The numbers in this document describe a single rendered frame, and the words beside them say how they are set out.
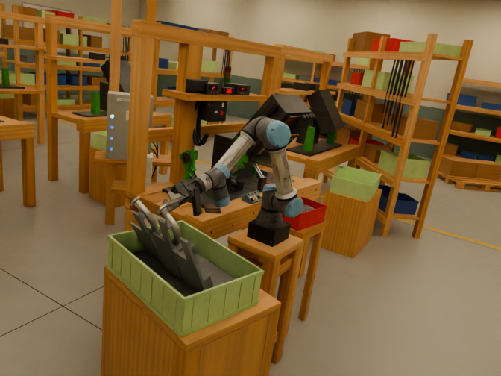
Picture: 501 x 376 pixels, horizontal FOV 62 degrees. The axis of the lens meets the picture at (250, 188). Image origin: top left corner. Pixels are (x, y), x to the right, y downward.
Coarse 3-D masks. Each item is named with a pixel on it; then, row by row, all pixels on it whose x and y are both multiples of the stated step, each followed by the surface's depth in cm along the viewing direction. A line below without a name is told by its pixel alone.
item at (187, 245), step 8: (184, 240) 156; (184, 248) 159; (176, 256) 170; (184, 256) 166; (192, 256) 159; (184, 264) 168; (192, 264) 162; (184, 272) 174; (192, 272) 167; (200, 272) 164; (184, 280) 179; (192, 280) 172; (200, 280) 165; (208, 280) 174; (192, 288) 177; (200, 288) 171; (208, 288) 176
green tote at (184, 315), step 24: (120, 240) 195; (192, 240) 213; (120, 264) 184; (144, 264) 170; (216, 264) 200; (240, 264) 188; (144, 288) 172; (168, 288) 157; (216, 288) 160; (240, 288) 171; (168, 312) 160; (192, 312) 155; (216, 312) 165
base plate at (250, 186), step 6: (252, 174) 347; (270, 174) 355; (240, 180) 326; (246, 180) 328; (252, 180) 330; (270, 180) 337; (294, 180) 347; (246, 186) 313; (252, 186) 315; (234, 192) 294; (240, 192) 296; (246, 192) 297; (204, 198) 274; (210, 198) 275; (234, 198) 281
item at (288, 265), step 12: (240, 252) 236; (264, 264) 224; (276, 264) 222; (288, 264) 239; (264, 276) 225; (276, 276) 226; (288, 276) 246; (264, 288) 227; (288, 288) 247; (288, 300) 251; (288, 312) 256; (276, 336) 255; (276, 348) 260; (276, 360) 262
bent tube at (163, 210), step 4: (160, 208) 169; (164, 208) 171; (160, 212) 172; (164, 212) 171; (168, 212) 172; (164, 216) 171; (168, 216) 171; (172, 216) 172; (168, 220) 171; (172, 220) 171; (172, 224) 170; (176, 224) 171; (172, 228) 171; (176, 228) 171; (176, 232) 171; (180, 232) 173; (176, 236) 172; (180, 236) 173; (172, 240) 179; (176, 240) 174; (176, 244) 177
